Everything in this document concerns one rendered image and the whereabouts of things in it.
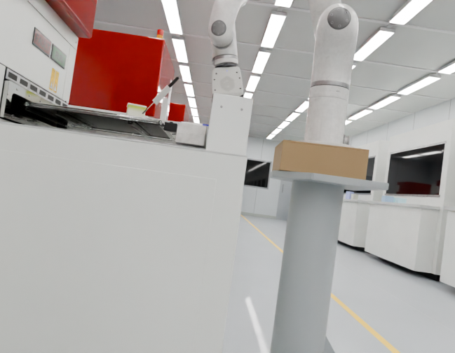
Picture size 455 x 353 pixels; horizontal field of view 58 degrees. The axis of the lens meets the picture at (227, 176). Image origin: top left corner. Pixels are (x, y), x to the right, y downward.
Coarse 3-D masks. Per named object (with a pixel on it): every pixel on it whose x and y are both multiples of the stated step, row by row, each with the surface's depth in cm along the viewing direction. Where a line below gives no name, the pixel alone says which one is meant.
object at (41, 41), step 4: (36, 32) 117; (36, 36) 117; (40, 36) 119; (44, 36) 122; (36, 40) 117; (40, 40) 119; (44, 40) 122; (36, 44) 118; (40, 44) 120; (44, 44) 122; (48, 44) 125; (44, 48) 123; (48, 48) 126; (48, 52) 126
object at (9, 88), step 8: (8, 88) 104; (16, 88) 108; (24, 88) 112; (8, 96) 104; (24, 96) 112; (32, 96) 117; (0, 104) 103; (8, 104) 105; (0, 112) 103; (8, 112) 106; (16, 112) 110; (16, 120) 110; (24, 120) 114; (32, 120) 120; (64, 128) 147
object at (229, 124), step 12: (216, 96) 95; (228, 96) 95; (216, 108) 95; (228, 108) 95; (240, 108) 95; (216, 120) 95; (228, 120) 95; (240, 120) 95; (216, 132) 95; (228, 132) 95; (240, 132) 95; (216, 144) 95; (228, 144) 95; (240, 144) 95
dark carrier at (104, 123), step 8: (48, 112) 118; (64, 112) 114; (64, 120) 133; (80, 120) 128; (88, 120) 125; (96, 120) 123; (104, 120) 120; (112, 120) 118; (120, 120) 115; (96, 128) 143; (104, 128) 140; (112, 128) 137; (120, 128) 134; (128, 128) 131; (144, 128) 125; (152, 128) 123; (160, 128) 120; (152, 136) 144; (160, 136) 140
